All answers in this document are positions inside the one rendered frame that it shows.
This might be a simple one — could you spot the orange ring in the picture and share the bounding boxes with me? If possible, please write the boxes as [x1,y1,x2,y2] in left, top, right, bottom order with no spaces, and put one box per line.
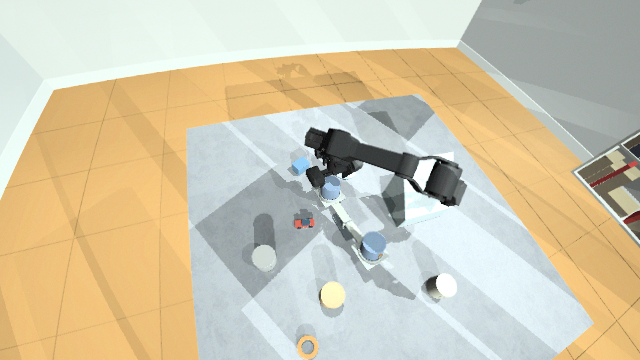
[297,335,318,359]

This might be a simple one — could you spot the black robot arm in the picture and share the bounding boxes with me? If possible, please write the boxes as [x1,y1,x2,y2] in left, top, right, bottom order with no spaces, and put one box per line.
[304,127,467,207]

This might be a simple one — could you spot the white balance beam with square pans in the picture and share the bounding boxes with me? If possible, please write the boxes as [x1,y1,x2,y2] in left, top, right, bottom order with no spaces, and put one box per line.
[314,188,389,270]

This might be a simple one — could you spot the light blue cylinder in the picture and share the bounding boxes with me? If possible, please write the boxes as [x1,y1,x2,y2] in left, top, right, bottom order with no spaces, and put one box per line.
[321,176,341,200]
[359,231,387,261]

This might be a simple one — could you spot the light blue block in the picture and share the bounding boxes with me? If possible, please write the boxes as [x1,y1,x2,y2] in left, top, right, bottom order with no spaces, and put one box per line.
[292,156,310,176]

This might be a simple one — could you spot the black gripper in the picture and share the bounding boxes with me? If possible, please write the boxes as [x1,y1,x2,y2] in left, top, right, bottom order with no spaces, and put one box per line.
[306,160,364,188]

